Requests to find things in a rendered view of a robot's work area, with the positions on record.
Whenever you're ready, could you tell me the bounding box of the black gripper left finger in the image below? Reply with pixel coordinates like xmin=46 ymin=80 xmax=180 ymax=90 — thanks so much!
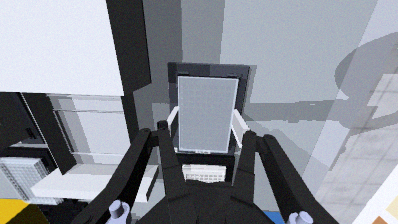
xmin=70 ymin=106 xmax=197 ymax=224

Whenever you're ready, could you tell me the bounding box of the dark grey bench mat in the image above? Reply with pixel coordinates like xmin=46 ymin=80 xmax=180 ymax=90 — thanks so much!
xmin=133 ymin=0 xmax=378 ymax=177

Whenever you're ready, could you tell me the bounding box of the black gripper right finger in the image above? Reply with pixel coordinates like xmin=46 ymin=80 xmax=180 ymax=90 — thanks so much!
xmin=224 ymin=109 xmax=339 ymax=224

